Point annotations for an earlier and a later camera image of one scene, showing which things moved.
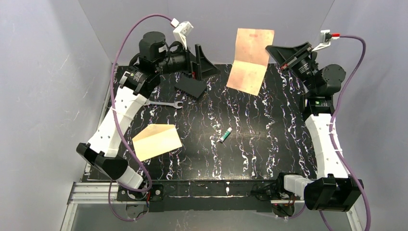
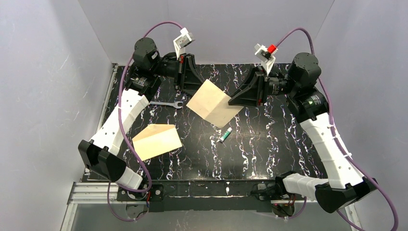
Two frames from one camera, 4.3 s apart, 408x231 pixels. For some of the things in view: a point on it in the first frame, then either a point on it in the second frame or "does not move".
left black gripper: [196, 60] to [183, 74]
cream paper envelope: [156, 139] does not move
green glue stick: [226, 134] does not move
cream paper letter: [252, 53] to [212, 103]
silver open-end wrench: [148, 102] does not move
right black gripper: [296, 58] to [260, 88]
